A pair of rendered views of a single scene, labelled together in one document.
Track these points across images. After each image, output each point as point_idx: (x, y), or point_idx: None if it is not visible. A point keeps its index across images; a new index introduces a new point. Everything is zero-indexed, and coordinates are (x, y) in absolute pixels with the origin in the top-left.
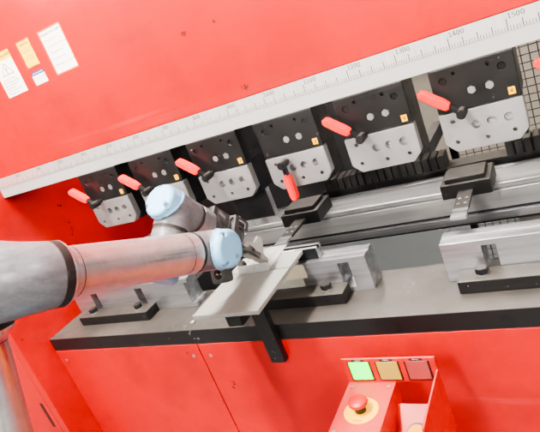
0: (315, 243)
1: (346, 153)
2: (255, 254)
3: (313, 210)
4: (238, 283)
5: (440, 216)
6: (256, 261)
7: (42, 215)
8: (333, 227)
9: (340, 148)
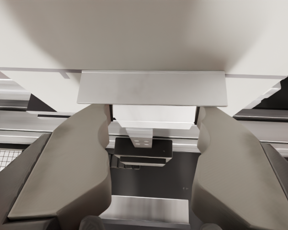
0: (45, 117)
1: (126, 179)
2: None
3: (119, 155)
4: (211, 1)
5: None
6: (104, 113)
7: None
8: (118, 122)
9: (130, 185)
